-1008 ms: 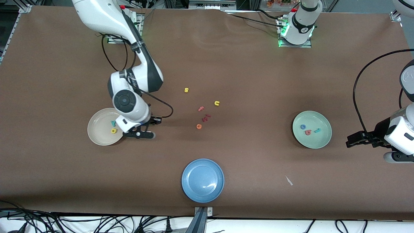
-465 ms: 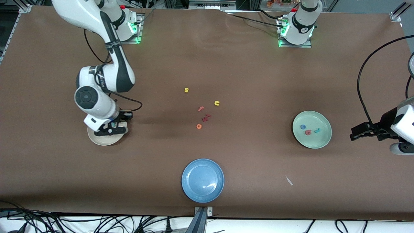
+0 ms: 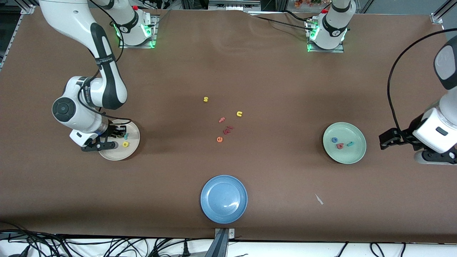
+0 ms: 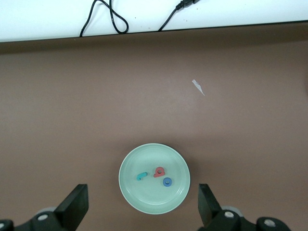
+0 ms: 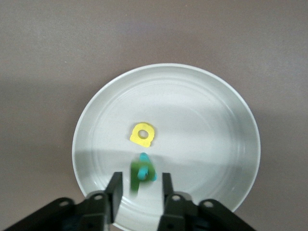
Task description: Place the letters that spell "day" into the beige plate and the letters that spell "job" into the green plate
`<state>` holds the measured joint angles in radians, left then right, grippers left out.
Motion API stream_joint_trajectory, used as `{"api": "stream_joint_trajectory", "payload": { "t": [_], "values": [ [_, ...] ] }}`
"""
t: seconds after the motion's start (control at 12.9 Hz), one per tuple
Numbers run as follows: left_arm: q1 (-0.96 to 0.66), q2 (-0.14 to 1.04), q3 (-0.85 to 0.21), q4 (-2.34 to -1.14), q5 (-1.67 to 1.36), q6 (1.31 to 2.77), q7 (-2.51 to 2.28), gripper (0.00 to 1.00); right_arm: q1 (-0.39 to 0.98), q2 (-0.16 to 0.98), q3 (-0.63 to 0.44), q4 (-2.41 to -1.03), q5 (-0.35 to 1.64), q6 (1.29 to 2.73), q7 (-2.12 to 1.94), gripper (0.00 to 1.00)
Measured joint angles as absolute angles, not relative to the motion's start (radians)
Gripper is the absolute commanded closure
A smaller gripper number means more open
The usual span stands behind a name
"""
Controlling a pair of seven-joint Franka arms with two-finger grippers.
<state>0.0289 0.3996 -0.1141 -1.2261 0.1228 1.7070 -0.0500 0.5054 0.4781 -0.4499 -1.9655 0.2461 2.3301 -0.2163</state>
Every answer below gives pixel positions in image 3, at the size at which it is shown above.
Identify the beige plate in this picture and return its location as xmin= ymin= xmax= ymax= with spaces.
xmin=97 ymin=119 xmax=141 ymax=161

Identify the green plate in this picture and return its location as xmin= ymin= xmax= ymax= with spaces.
xmin=322 ymin=122 xmax=367 ymax=165

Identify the blue plate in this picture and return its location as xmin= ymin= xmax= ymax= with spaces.
xmin=200 ymin=175 xmax=248 ymax=225

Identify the brown paper table cover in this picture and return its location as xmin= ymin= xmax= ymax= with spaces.
xmin=0 ymin=6 xmax=457 ymax=244

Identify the grey metal box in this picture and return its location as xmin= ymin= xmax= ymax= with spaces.
xmin=208 ymin=0 xmax=262 ymax=10

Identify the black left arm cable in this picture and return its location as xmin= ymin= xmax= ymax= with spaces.
xmin=387 ymin=29 xmax=457 ymax=144

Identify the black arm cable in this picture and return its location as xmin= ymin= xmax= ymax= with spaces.
xmin=387 ymin=29 xmax=457 ymax=144
xmin=77 ymin=0 xmax=132 ymax=124

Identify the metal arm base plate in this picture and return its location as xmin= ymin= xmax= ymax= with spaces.
xmin=119 ymin=14 xmax=158 ymax=49
xmin=306 ymin=18 xmax=345 ymax=54

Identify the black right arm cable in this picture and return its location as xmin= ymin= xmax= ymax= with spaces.
xmin=77 ymin=0 xmax=132 ymax=124

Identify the aluminium frame rail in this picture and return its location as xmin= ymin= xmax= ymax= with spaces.
xmin=0 ymin=4 xmax=36 ymax=70

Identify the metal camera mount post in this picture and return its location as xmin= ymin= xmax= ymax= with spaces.
xmin=205 ymin=228 xmax=236 ymax=257

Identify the black cable on table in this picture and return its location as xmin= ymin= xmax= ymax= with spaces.
xmin=250 ymin=10 xmax=312 ymax=31

